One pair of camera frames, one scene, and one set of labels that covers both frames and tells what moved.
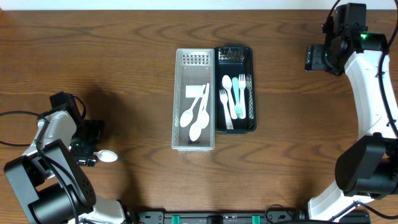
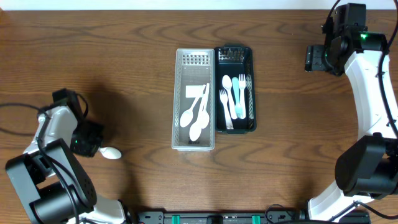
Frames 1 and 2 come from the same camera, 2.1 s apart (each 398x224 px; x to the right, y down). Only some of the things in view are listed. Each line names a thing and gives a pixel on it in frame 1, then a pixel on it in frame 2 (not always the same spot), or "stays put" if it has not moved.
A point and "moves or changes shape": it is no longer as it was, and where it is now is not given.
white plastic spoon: x=227 y=83 stays put
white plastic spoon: x=106 y=155 moves or changes shape
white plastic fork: x=224 y=99 stays put
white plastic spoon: x=196 y=129 stays put
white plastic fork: x=242 y=83 → x=238 y=106
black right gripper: x=313 y=58 stays put
